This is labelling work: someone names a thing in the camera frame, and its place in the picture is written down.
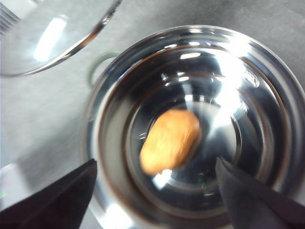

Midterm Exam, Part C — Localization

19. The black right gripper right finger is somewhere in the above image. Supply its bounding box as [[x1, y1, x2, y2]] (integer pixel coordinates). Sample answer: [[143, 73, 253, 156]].
[[216, 157, 305, 229]]

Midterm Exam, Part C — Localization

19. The brown potato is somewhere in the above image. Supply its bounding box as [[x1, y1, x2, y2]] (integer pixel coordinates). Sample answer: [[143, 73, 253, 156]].
[[140, 109, 202, 175]]

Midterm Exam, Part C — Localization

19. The glass pot lid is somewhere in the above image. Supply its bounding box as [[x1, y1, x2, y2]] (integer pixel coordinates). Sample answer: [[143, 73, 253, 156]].
[[0, 0, 122, 77]]

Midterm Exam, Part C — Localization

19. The green electric steamer pot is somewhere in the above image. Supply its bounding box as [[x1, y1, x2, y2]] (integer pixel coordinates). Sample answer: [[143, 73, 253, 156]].
[[81, 25, 305, 229]]

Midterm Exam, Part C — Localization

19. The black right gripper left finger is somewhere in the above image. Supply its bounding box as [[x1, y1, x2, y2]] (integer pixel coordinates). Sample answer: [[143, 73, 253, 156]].
[[0, 159, 97, 229]]

